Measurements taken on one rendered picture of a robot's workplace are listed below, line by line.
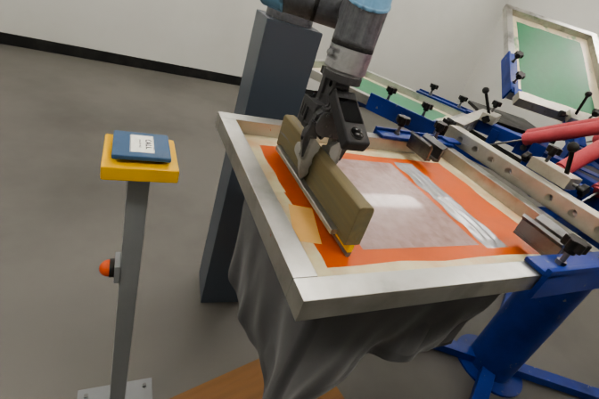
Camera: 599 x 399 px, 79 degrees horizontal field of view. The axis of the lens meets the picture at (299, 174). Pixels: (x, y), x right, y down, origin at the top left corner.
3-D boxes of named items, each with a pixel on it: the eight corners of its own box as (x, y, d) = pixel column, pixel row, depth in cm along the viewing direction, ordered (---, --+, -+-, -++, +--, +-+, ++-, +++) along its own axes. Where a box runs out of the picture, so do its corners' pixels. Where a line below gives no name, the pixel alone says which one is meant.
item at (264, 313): (262, 428, 74) (330, 278, 55) (221, 268, 109) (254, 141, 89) (276, 425, 75) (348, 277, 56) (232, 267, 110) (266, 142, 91)
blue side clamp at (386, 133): (375, 153, 110) (384, 132, 107) (367, 145, 114) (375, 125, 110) (446, 160, 123) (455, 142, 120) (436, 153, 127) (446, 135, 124)
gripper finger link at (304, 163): (293, 167, 75) (312, 127, 72) (304, 182, 70) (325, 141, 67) (280, 164, 73) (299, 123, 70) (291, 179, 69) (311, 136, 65)
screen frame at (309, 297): (295, 321, 46) (303, 301, 44) (215, 125, 91) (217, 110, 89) (611, 279, 81) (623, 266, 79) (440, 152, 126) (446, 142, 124)
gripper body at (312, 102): (327, 126, 75) (348, 69, 70) (347, 144, 68) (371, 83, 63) (294, 121, 71) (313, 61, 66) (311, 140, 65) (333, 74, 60)
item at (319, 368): (273, 424, 75) (342, 277, 56) (268, 405, 78) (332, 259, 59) (435, 380, 95) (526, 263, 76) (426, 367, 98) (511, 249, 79)
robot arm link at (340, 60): (381, 58, 61) (340, 47, 57) (371, 85, 63) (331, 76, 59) (358, 48, 67) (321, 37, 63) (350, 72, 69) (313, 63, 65)
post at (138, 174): (68, 471, 99) (65, 176, 56) (77, 391, 116) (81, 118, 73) (154, 449, 109) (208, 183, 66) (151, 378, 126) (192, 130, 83)
